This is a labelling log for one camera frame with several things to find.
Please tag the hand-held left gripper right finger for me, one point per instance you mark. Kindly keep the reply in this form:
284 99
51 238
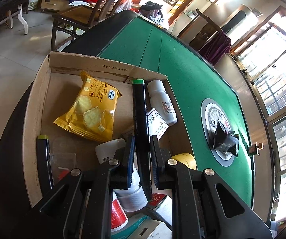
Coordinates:
155 164

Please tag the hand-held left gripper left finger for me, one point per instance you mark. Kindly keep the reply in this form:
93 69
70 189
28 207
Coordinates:
130 164

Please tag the large white bottle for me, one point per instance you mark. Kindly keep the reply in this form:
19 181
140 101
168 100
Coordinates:
108 149

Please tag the black marker green cap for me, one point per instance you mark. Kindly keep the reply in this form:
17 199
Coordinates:
140 114

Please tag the black marker yellow cap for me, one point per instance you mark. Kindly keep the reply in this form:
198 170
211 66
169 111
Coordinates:
44 159

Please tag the cardboard box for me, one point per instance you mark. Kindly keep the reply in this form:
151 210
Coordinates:
65 64

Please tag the yellow tape roll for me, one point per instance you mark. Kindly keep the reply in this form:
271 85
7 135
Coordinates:
185 160

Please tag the red and white small box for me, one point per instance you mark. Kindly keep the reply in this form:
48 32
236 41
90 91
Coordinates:
157 200

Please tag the red label bottle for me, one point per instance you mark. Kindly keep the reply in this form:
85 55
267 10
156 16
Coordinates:
118 214

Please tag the teal cartoon card package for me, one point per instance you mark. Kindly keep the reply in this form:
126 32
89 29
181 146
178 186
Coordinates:
130 226

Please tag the small white bottle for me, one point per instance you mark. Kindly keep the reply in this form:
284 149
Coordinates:
161 99

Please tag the clear bag with red item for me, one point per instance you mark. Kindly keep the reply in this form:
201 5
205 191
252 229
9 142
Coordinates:
63 164

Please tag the yellow cracker packet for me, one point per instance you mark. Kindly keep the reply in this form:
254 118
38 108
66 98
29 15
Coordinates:
90 109

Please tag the black packet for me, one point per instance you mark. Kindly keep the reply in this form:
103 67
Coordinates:
224 142

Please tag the round table centre console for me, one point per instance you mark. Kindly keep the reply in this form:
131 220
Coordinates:
210 114

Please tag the purple cloth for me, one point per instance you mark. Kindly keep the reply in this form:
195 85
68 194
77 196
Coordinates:
215 47

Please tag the wooden chair with carved back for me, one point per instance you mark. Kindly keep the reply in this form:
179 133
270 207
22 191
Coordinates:
200 37

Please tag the dark clothes pile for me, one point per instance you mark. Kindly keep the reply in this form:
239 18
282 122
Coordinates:
152 12

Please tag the window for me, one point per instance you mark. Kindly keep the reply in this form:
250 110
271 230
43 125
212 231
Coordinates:
282 79

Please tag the bare wooden chair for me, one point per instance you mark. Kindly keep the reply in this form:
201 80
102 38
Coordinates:
75 15

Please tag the clear plastic bag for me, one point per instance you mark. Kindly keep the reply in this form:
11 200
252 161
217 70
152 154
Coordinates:
125 5

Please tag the standing air conditioner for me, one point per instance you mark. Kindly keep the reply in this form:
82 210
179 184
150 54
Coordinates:
235 21

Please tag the low wooden cabinet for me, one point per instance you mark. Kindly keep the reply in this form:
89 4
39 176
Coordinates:
55 6

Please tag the white patterned bucket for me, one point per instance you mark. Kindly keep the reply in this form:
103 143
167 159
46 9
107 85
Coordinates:
33 4

